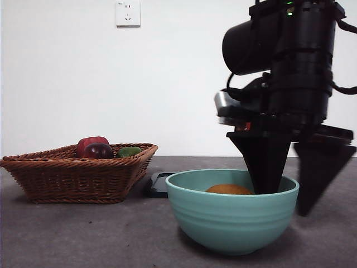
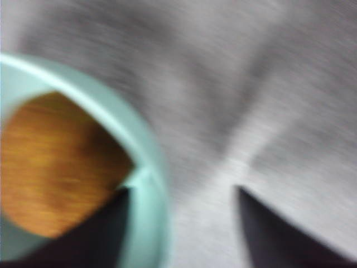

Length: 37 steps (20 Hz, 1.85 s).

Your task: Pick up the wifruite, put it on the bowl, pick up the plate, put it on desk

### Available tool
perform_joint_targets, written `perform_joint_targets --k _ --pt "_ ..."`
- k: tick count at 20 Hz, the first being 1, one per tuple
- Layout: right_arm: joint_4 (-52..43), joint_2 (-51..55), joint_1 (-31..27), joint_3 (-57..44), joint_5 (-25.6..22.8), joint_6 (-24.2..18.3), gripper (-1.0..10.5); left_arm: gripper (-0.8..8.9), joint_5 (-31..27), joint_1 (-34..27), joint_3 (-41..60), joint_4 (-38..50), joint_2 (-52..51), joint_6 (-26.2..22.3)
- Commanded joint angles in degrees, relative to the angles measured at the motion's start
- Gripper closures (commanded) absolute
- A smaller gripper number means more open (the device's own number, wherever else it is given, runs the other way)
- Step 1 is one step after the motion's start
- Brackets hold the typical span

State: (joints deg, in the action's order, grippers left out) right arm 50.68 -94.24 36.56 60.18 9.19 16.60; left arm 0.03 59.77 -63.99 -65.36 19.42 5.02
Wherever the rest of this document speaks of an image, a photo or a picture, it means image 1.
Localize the red apple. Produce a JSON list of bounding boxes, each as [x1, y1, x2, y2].
[[77, 136, 109, 157]]

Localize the black right camera cable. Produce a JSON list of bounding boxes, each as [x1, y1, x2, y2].
[[226, 71, 270, 100]]

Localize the golden-brown fuzzy kiwi fruit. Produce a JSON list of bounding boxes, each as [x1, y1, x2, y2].
[[205, 183, 253, 195]]

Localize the white wall socket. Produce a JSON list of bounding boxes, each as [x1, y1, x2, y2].
[[115, 0, 141, 28]]

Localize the brown wicker basket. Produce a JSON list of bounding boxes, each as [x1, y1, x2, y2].
[[0, 142, 159, 204]]

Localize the teal ceramic bowl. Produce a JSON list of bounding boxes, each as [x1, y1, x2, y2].
[[165, 169, 300, 256]]

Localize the dark rectangular tray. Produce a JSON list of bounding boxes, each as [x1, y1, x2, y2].
[[143, 172, 175, 198]]

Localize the green avocado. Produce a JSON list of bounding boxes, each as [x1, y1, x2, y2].
[[115, 146, 143, 159]]

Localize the black sleeved right arm cable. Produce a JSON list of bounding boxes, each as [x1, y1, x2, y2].
[[332, 3, 357, 95]]

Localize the dark purple onion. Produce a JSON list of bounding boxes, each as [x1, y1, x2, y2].
[[83, 142, 114, 159]]

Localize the pale grey right wrist camera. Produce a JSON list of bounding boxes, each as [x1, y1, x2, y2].
[[214, 90, 244, 117]]

